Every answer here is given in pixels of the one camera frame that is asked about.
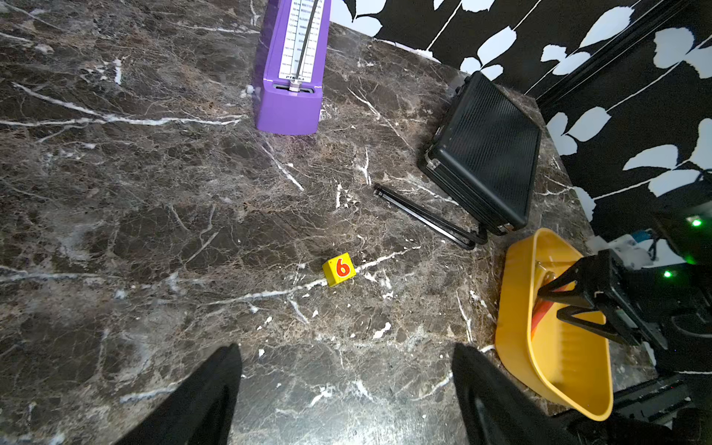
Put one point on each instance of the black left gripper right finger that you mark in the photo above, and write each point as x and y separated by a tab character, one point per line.
494	410

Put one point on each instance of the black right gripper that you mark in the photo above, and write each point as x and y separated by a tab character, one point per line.
667	307

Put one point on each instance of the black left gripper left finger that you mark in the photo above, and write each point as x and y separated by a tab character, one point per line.
200	410

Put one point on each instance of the yellow plastic storage tray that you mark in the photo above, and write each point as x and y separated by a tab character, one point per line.
562	363

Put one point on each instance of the black hex key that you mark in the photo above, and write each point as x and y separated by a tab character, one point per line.
462	239
481	231

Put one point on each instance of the black ribbed carrying case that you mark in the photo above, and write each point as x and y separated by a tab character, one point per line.
484	155

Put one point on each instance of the yellow number six cube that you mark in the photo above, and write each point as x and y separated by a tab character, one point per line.
339	269

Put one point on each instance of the purple metronome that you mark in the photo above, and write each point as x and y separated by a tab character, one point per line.
289	67

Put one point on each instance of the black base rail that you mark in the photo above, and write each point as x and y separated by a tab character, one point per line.
671	409

